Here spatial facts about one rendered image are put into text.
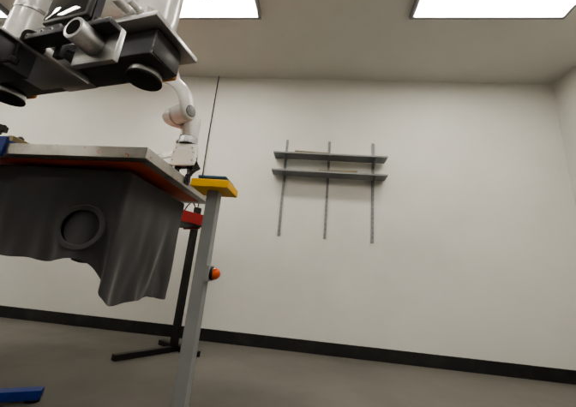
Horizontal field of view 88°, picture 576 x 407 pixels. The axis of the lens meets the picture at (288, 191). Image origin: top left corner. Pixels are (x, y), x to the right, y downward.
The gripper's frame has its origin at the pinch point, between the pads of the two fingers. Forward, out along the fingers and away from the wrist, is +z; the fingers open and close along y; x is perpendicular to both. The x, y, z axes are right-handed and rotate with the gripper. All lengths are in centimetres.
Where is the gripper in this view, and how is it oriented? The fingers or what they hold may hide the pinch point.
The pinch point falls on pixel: (181, 179)
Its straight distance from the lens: 127.8
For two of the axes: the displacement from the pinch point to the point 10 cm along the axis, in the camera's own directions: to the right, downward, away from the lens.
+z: -0.7, 9.6, -2.8
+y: 9.9, 0.4, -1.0
